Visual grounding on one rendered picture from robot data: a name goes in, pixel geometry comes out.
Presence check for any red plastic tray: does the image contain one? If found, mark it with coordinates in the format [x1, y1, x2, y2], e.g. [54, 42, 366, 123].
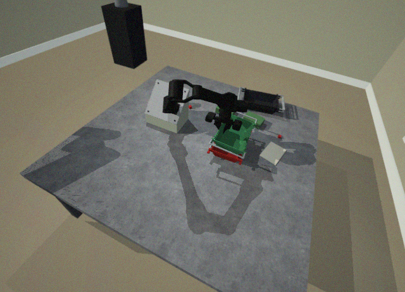
[207, 146, 242, 165]

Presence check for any cream flat square panel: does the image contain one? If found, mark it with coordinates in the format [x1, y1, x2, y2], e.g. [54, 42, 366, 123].
[260, 142, 286, 165]

